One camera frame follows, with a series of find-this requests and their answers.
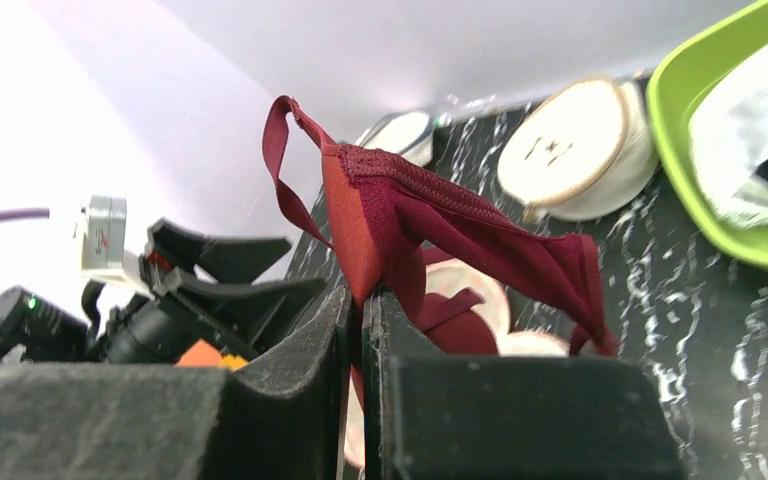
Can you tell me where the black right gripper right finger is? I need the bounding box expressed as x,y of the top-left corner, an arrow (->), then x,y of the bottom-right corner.
362,287 -> 685,479

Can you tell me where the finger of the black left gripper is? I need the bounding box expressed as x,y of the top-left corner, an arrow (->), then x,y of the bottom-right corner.
161,268 -> 327,360
147,219 -> 291,283

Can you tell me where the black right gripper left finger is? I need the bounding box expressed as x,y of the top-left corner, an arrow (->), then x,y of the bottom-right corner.
0,287 -> 351,479

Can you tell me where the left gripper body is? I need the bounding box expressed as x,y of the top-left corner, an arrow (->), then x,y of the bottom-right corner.
79,278 -> 266,366

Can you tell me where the dark red bra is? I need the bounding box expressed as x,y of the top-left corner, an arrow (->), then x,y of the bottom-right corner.
261,95 -> 620,399

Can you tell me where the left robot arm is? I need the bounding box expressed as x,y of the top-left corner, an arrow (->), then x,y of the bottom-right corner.
0,219 -> 326,366

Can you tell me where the white drum with orange lid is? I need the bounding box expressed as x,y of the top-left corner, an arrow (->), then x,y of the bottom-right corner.
176,340 -> 248,371

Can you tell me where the green plastic basin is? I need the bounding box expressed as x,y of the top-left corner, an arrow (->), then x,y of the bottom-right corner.
646,1 -> 768,271

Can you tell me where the white garment in basin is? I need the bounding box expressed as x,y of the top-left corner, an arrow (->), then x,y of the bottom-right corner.
689,43 -> 768,229

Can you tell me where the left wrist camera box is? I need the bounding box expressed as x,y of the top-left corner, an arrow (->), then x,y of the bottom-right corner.
74,195 -> 153,298

